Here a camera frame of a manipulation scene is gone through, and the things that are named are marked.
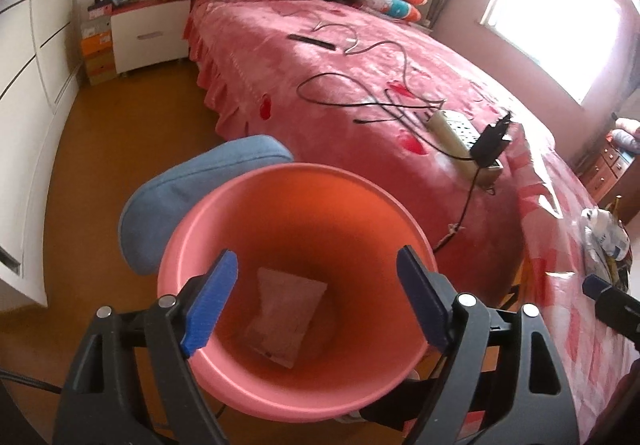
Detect white power strip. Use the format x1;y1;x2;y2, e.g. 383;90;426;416
426;110;502;186

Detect blue padded chair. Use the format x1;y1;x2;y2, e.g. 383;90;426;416
119;135;295;277

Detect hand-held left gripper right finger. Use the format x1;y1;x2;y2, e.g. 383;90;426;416
396;245;581;445

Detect table with checked tablecloth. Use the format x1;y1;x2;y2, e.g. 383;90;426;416
500;125;640;445

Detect bright window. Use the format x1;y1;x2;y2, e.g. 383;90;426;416
480;0;623;106

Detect white wardrobe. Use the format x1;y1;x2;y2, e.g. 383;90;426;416
0;0;83;311

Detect pink plastic bin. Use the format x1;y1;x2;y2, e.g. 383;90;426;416
157;164;440;422

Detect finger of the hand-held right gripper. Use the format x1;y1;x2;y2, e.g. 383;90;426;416
582;274;640;351

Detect orange shoe box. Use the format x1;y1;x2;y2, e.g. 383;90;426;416
81;32;114;56

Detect white nightstand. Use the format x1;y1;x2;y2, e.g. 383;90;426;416
110;0;193;74

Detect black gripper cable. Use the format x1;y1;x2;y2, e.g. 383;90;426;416
0;367;63;394

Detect brown cardboard box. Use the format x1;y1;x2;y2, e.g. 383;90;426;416
85;54;117;86

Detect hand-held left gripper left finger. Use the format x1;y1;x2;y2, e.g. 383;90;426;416
52;249;240;445

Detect blue white snack packet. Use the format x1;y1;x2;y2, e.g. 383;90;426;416
582;207;632;261

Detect pale pink wrapper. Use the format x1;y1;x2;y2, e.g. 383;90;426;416
243;267;328;370

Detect black power adapter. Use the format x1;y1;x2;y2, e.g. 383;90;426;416
470;112;513;168

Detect bed with pink blanket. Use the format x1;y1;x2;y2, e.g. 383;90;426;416
182;0;556;316

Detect folded pink blankets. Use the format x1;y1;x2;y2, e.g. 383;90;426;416
612;117;640;149

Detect white cable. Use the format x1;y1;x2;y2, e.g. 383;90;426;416
312;20;361;56

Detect long black cable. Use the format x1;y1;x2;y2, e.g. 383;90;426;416
297;40;446;126

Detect power strip black cord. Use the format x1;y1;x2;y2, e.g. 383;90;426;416
432;165;482;253

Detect wooden dresser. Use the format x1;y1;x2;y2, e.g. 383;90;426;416
582;130;640;210

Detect black remote control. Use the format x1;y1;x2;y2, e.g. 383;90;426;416
287;34;336;50

